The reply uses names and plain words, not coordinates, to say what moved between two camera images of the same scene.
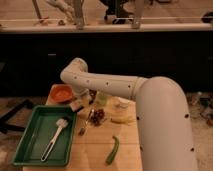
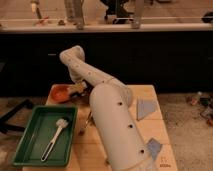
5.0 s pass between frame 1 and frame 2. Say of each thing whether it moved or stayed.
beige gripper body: moved
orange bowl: stayed
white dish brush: stayed
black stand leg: stayed
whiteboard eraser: moved
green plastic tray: stayed
